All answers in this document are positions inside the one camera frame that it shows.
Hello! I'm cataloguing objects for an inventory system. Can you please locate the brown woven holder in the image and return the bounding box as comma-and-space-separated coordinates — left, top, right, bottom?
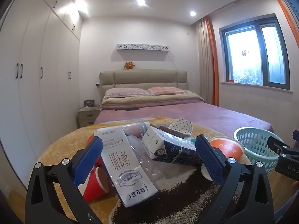
159, 125, 186, 138

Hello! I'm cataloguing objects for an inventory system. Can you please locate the beige nightstand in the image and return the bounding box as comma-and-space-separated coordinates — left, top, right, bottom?
78, 106, 101, 128

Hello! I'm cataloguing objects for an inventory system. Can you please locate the pale green plastic basket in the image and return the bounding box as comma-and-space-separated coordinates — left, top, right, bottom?
234, 127, 281, 179

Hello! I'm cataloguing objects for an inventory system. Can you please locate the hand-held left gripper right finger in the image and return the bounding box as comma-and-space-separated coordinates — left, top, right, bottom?
195, 134, 276, 224

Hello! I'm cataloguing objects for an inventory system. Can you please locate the white wardrobe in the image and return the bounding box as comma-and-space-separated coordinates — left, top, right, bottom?
0, 0, 83, 187

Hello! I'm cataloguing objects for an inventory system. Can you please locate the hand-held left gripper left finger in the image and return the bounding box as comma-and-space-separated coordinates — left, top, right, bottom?
24, 136, 110, 224

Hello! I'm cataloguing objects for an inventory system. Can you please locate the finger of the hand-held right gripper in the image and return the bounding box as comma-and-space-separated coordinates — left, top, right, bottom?
267, 135, 292, 155

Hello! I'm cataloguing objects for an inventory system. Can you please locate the orange and white paper bowl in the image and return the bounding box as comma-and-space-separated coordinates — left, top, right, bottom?
200, 136, 245, 182

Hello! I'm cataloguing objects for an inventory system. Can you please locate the clear plastic bottle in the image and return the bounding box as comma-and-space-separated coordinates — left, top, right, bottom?
126, 134, 187, 182

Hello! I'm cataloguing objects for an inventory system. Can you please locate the dark blue and white carton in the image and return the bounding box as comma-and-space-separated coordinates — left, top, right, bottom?
142, 126, 204, 167

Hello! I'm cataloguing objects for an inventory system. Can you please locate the white milk carton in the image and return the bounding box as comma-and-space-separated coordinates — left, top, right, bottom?
93, 126, 158, 208

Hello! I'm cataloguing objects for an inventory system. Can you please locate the dark framed window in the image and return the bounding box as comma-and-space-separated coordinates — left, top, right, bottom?
219, 13, 291, 90

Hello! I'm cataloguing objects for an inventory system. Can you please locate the white wall shelf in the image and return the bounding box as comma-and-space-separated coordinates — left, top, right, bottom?
116, 44, 169, 52

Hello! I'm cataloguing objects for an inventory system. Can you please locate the bottle with white cap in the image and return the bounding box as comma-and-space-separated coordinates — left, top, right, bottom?
121, 121, 151, 137

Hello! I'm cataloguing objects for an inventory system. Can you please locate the pink pillow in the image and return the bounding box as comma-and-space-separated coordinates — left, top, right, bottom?
104, 87, 152, 98
147, 86, 189, 96

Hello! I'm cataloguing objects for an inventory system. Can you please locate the bed with purple cover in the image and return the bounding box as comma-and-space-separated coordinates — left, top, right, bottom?
93, 70, 274, 133

